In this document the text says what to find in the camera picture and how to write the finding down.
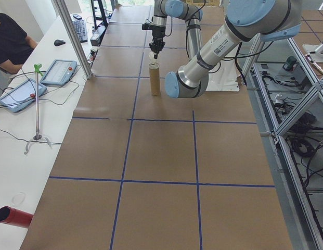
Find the aluminium profile post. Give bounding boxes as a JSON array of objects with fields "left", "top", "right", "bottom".
[{"left": 52, "top": 0, "right": 94, "bottom": 80}]

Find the black monitor stand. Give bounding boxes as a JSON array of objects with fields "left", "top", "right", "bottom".
[{"left": 89, "top": 0, "right": 110, "bottom": 30}]

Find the person in black shirt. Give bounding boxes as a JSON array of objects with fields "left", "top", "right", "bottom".
[{"left": 0, "top": 12, "right": 38, "bottom": 75}]

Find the black cable bundle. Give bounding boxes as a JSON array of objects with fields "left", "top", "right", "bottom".
[{"left": 285, "top": 122, "right": 323, "bottom": 191}]

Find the blue grey teach pendant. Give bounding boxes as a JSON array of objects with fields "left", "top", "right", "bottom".
[
  {"left": 0, "top": 78, "right": 48, "bottom": 114},
  {"left": 39, "top": 59, "right": 79, "bottom": 88}
]

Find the black computer box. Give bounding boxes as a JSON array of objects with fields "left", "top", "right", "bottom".
[{"left": 89, "top": 26, "right": 107, "bottom": 48}]

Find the bare person forearm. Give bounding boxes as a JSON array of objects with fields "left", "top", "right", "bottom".
[{"left": 0, "top": 57, "right": 24, "bottom": 75}]

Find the brown cardboard tube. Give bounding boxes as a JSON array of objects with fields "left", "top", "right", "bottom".
[{"left": 148, "top": 63, "right": 162, "bottom": 97}]

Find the red cylinder tube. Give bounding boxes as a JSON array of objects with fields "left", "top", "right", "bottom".
[{"left": 0, "top": 206, "right": 35, "bottom": 230}]

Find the metal stand with green clip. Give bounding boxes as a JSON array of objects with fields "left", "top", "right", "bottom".
[{"left": 23, "top": 63, "right": 52, "bottom": 156}]

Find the black computer keyboard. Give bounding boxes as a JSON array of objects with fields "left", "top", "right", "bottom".
[{"left": 71, "top": 19, "right": 88, "bottom": 44}]

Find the white pedestal column with plate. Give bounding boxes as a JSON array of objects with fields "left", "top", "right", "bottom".
[{"left": 204, "top": 59, "right": 241, "bottom": 93}]

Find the pink striped hand tool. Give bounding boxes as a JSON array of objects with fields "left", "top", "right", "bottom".
[{"left": 308, "top": 56, "right": 323, "bottom": 76}]

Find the white square base plate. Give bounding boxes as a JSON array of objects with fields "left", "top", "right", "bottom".
[{"left": 302, "top": 43, "right": 323, "bottom": 64}]

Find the white feather shuttlecock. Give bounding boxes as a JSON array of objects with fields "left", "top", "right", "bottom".
[{"left": 148, "top": 52, "right": 159, "bottom": 70}]

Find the green black device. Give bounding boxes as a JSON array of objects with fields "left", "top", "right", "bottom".
[{"left": 284, "top": 56, "right": 299, "bottom": 72}]

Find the V-shaped metal bar frame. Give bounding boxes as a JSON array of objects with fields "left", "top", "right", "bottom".
[{"left": 243, "top": 36, "right": 323, "bottom": 250}]

